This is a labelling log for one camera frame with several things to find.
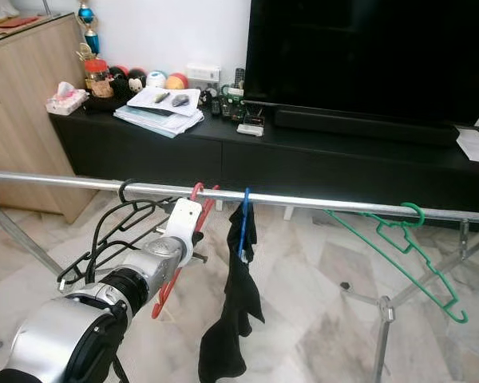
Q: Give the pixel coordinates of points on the red clothes hanger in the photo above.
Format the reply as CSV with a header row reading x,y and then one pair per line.
x,y
195,193

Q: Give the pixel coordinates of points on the black clothes hanger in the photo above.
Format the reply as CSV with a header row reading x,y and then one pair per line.
x,y
121,191

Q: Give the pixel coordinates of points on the blue clothes hanger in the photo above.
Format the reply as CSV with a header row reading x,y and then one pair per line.
x,y
245,207

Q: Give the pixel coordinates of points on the green clothes hanger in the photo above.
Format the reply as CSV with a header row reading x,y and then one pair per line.
x,y
421,214

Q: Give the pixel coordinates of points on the light wooden sideboard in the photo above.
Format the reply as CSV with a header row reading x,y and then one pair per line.
x,y
24,120

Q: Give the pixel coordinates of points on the silver metal clothes rack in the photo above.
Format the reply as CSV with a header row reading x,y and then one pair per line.
x,y
80,184

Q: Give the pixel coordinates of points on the pink tissue pack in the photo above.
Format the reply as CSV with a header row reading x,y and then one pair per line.
x,y
68,100

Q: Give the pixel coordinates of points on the jar with red lid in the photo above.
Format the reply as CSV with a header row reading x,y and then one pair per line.
x,y
96,80

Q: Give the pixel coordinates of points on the small red tray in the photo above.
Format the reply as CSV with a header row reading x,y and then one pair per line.
x,y
25,21

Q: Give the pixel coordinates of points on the white porcelain figurine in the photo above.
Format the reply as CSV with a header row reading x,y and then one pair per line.
x,y
0,9

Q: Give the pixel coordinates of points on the black mouse plush toy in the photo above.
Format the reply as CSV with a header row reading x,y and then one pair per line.
x,y
132,82

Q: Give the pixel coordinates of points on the stack of white papers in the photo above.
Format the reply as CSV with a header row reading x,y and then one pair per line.
x,y
156,121

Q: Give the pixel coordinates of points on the dark green pen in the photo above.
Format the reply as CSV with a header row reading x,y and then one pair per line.
x,y
161,97

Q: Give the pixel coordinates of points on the gold trophy with blue ball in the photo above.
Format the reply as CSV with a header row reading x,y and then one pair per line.
x,y
86,13

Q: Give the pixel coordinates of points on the white blue plush ball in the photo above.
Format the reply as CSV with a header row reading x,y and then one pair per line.
x,y
157,79

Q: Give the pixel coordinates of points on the black TV console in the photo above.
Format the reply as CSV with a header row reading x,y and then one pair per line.
x,y
191,163

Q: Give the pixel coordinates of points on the orange plush ball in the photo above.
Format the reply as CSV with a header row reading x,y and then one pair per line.
x,y
177,80

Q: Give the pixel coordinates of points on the black remote control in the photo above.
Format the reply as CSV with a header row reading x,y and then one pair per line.
x,y
239,76
217,108

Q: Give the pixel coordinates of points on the white power socket box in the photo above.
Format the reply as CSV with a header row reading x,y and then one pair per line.
x,y
203,74

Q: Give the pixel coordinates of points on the green white mug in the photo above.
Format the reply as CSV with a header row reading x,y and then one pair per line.
x,y
231,92

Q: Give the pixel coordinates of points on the small white box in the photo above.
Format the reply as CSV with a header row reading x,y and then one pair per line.
x,y
251,129

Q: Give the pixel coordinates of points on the black shirt with Fonemax print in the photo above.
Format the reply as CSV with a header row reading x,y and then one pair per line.
x,y
231,319

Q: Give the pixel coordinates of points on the black soundbar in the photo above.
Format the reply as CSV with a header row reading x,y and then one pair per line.
x,y
367,126

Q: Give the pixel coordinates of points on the black television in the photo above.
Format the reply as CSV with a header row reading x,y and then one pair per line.
x,y
367,56

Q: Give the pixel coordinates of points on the white paper sheet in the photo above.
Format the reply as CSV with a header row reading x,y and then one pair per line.
x,y
477,145

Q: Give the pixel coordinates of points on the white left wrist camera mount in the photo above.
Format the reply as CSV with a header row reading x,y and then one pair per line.
x,y
185,219

